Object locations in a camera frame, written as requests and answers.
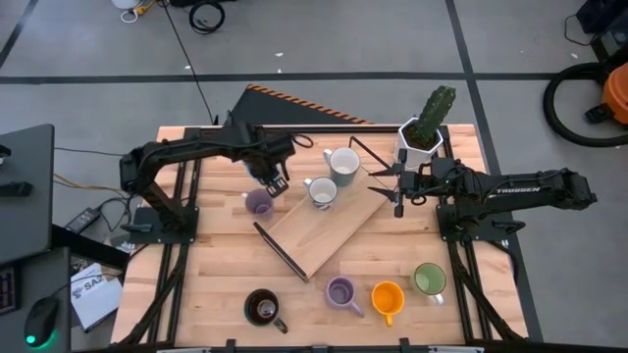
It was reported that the black computer mouse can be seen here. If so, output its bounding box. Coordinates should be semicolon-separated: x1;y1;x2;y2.
23;295;61;349

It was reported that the small screen device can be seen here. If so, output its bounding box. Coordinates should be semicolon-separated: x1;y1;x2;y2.
0;264;20;315

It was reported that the green cactus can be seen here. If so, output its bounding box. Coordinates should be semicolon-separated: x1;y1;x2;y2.
414;85;457;148

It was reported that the orange vacuum cleaner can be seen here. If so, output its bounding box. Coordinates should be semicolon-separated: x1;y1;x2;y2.
584;62;628;126

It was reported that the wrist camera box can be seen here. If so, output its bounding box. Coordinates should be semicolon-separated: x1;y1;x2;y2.
266;176;289;198
402;172;422;196

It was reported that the dark grey desk top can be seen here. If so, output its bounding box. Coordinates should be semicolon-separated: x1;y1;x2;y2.
0;124;55;266

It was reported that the purple ribbed cup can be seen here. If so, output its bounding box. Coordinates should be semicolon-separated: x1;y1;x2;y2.
240;188;276;221

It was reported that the small black desk object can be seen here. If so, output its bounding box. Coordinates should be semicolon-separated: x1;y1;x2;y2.
0;180;34;198

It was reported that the white mug with blue pattern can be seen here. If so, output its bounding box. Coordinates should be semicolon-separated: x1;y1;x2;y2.
302;176;339;212

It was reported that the black coiled cable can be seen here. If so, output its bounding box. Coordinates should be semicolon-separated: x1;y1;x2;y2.
188;0;227;35

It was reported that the black device with white connector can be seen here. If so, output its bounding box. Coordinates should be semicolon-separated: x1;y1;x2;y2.
117;125;529;353

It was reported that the orange mug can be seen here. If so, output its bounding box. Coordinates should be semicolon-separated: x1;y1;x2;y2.
370;280;406;328

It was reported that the black metal beam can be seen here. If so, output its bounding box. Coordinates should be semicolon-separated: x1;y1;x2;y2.
50;224;131;270

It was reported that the orange black vacuum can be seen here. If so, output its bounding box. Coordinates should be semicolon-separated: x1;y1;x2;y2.
542;62;628;148

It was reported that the teal mug with white handle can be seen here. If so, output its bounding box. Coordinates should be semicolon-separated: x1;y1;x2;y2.
322;146;362;187

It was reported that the green mug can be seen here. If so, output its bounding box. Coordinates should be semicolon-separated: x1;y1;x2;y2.
409;262;447;306

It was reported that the white hexagonal plant pot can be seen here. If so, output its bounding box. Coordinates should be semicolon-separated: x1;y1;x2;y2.
394;117;445;171

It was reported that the lilac mug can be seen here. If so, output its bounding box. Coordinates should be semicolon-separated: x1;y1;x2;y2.
323;276;366;319

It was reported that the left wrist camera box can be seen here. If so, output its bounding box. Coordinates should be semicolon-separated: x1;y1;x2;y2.
266;176;289;198

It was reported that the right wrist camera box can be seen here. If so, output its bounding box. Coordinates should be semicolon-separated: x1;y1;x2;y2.
402;172;422;196

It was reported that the dark speckled mug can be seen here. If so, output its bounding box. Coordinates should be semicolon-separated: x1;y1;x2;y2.
243;287;289;335

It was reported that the black ramp with orange stripes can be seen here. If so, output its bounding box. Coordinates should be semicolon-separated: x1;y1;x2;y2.
229;82;375;126

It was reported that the black desk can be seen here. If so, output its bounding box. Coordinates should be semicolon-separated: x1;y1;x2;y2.
0;246;74;353

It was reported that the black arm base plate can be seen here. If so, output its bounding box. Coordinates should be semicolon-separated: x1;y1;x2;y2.
120;205;200;245
436;203;526;242

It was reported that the black power adapter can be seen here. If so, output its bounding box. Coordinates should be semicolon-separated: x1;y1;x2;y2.
64;206;102;235

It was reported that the white printed cardboard box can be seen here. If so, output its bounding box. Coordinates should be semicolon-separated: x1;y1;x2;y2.
70;263;124;333

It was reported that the black equipment case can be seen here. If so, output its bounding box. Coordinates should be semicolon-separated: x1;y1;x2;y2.
576;0;628;65

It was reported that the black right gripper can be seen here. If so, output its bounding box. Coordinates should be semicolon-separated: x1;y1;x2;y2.
367;148;427;219

